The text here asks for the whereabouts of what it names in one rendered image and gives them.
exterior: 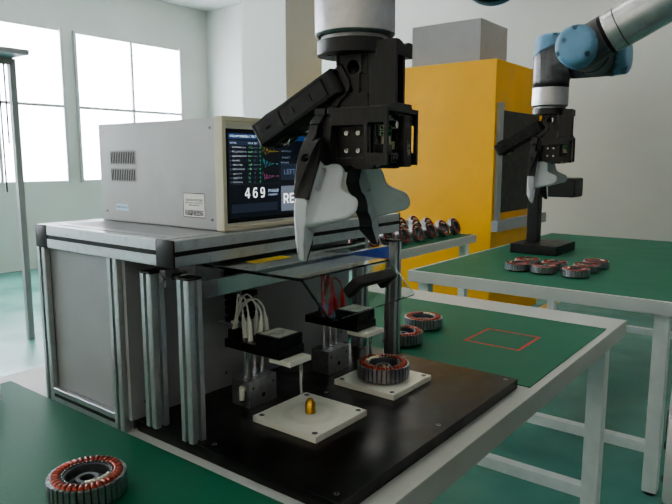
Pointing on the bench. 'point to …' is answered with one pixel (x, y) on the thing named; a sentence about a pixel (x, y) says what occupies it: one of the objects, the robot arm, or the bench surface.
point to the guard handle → (369, 281)
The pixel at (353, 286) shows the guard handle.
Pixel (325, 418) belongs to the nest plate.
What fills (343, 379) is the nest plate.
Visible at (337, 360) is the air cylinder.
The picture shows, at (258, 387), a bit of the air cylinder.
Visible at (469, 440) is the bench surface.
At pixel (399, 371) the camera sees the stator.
